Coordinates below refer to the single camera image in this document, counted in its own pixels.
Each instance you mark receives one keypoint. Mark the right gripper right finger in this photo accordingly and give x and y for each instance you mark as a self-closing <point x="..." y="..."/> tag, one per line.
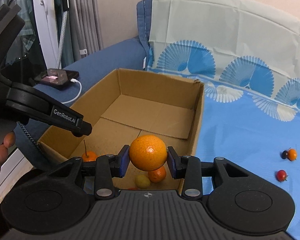
<point x="190" y="170"/>

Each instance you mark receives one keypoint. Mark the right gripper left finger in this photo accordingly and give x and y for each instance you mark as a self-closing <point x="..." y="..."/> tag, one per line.
<point x="99" y="174"/>

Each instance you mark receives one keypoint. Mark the large orange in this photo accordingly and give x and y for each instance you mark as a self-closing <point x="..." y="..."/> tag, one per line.
<point x="148" y="153"/>

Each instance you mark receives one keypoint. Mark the small red tomato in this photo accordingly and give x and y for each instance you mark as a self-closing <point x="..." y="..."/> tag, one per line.
<point x="281" y="175"/>

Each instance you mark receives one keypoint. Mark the dark purple small fruit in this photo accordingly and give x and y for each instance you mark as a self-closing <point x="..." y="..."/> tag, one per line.
<point x="284" y="154"/>

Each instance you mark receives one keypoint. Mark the small orange tomato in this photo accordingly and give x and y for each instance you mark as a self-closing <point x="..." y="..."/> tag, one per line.
<point x="292" y="154"/>

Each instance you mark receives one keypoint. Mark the orange fruit with stem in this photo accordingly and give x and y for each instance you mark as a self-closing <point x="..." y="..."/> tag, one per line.
<point x="88" y="156"/>

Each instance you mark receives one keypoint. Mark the small orange fruit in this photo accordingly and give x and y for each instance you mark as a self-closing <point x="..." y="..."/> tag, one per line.
<point x="158" y="175"/>

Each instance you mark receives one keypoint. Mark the small yellow fruit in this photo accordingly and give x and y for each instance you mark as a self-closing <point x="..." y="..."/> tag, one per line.
<point x="142" y="181"/>

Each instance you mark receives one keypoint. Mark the black smartphone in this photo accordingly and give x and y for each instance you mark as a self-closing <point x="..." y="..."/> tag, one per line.
<point x="56" y="78"/>

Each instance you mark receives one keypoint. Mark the cardboard box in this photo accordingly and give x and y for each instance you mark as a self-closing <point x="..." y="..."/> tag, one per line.
<point x="126" y="104"/>

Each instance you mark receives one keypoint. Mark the blue sofa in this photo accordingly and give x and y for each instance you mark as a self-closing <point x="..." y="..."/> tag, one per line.
<point x="132" y="53"/>

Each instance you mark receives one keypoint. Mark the grey curtain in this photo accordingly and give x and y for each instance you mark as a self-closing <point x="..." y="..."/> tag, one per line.
<point x="84" y="28"/>

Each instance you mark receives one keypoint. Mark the blue patterned cloth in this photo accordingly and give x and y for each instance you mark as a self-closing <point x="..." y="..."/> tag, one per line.
<point x="247" y="55"/>

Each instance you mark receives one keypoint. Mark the white door frame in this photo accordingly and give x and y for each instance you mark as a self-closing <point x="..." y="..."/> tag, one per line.
<point x="45" y="16"/>

